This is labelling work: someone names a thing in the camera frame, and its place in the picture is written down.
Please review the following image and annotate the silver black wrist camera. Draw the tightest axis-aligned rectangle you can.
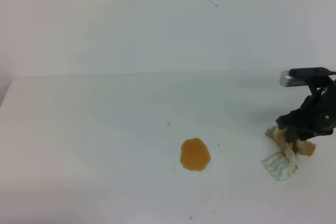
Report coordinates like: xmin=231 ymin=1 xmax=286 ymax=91
xmin=279 ymin=67 xmax=335 ymax=95

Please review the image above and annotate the green white striped rag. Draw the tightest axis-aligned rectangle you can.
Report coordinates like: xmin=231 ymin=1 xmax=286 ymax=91
xmin=261 ymin=126 xmax=316 ymax=182

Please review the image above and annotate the large brown coffee stain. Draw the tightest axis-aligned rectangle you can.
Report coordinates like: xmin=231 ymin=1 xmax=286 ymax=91
xmin=180 ymin=137 xmax=211 ymax=172

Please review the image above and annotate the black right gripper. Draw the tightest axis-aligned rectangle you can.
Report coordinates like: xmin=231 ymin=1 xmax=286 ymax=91
xmin=276 ymin=81 xmax=335 ymax=143

